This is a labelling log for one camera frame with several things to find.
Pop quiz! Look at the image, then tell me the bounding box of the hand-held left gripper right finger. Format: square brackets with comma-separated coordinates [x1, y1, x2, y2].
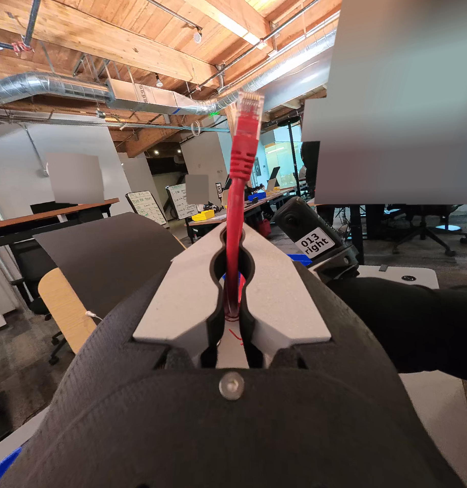
[239, 222, 332, 368]

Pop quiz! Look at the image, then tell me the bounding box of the person's right forearm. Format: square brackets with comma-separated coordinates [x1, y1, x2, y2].
[428, 286, 467, 382]

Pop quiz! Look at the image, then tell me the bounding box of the person's right hand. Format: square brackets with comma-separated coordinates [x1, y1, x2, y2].
[327, 276, 433, 374]

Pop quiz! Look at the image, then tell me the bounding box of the wooden desk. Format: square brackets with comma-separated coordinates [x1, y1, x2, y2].
[0, 198, 120, 249]

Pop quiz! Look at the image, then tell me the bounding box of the whiteboard with writing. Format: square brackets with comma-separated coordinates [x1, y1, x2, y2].
[166, 184, 200, 220]
[125, 191, 168, 226]

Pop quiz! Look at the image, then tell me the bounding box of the silver spiral air duct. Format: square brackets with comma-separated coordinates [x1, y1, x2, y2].
[0, 72, 113, 106]
[214, 27, 339, 113]

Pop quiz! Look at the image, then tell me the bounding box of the black office chair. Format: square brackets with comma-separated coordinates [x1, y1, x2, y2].
[386, 205, 467, 257]

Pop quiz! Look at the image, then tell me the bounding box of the red ethernet cable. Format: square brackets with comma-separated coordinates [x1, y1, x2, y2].
[223, 90, 265, 325]

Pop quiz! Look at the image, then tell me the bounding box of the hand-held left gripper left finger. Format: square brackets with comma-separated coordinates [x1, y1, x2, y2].
[132, 221, 224, 368]

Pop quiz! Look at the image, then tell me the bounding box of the rectangular metal duct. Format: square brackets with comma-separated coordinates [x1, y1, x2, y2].
[106, 78, 223, 116]

